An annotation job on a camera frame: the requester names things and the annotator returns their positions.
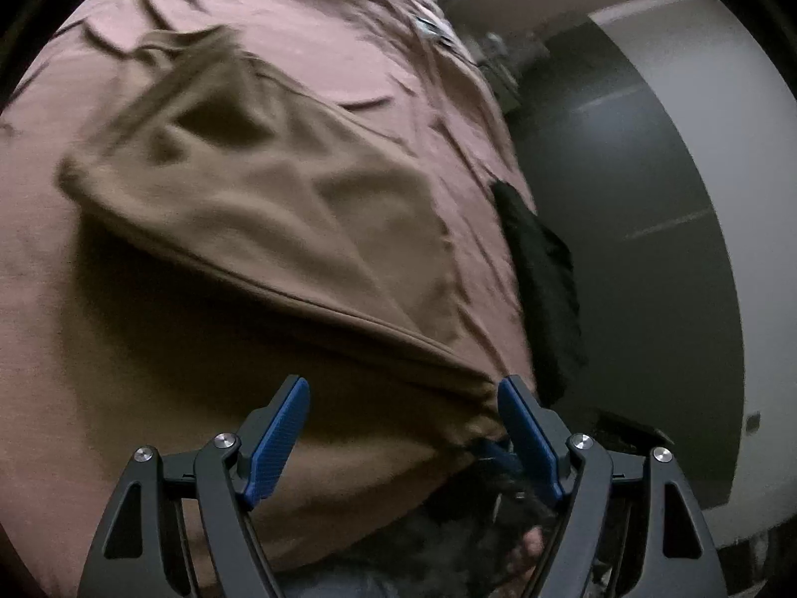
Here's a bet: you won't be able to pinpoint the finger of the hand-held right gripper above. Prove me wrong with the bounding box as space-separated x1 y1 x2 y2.
476 438 522 472

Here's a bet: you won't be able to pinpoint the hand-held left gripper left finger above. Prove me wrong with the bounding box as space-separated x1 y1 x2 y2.
78 375 310 598

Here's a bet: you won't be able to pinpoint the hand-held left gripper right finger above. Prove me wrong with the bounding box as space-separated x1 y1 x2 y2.
498 375 729 598

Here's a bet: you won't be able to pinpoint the brown printed t-shirt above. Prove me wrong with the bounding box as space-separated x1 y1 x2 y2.
56 25 544 565

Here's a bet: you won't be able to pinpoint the black folded clothes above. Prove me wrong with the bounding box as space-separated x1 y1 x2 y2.
491 180 590 407

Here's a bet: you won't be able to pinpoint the person's grey patterned pants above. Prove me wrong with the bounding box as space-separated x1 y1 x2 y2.
330 564 530 598

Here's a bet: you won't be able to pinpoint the grey wardrobe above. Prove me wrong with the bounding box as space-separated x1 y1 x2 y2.
503 12 748 502

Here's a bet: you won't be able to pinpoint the bed with brown sheet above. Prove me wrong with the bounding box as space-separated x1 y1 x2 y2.
0 0 544 574

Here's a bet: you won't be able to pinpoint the white nightstand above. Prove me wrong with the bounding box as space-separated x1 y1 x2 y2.
472 31 525 110

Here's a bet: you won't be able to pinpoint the small dark phone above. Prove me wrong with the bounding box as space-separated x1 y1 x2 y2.
413 12 457 46

